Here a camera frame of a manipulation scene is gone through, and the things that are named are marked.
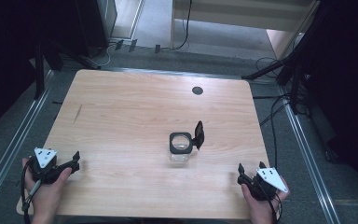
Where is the person's right hand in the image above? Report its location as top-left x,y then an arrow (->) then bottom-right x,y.
241,184 -> 292,224

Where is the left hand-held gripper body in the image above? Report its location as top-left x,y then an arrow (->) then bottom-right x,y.
28,147 -> 76,185

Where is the black hanging cable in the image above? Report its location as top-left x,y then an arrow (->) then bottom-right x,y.
169,0 -> 194,52

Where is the person's left hand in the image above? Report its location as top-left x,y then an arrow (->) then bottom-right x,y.
21,157 -> 73,224

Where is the clear jar with black lid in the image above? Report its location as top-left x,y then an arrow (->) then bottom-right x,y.
168,119 -> 206,163

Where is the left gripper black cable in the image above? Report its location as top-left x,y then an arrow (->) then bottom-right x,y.
20,158 -> 42,224

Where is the metal floor rail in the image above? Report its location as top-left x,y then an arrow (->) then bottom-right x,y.
279,86 -> 342,224
0,69 -> 56,217

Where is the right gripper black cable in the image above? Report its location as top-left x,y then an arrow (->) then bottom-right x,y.
266,191 -> 283,224

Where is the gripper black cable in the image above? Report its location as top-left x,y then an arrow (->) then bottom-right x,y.
266,191 -> 283,224
20,158 -> 42,224

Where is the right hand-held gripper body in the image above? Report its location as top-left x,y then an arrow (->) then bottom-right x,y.
237,167 -> 289,202

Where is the white floor cable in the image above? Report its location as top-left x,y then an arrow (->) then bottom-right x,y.
86,43 -> 117,68

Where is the black floor cable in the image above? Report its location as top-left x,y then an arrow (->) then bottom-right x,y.
252,56 -> 294,172

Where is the black metal stand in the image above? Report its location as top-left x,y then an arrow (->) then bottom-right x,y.
33,36 -> 103,101

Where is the dark curtain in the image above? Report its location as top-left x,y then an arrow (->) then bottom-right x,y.
0,0 -> 106,141
301,0 -> 358,200

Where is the black tripod stand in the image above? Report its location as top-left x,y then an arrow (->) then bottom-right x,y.
241,0 -> 309,116

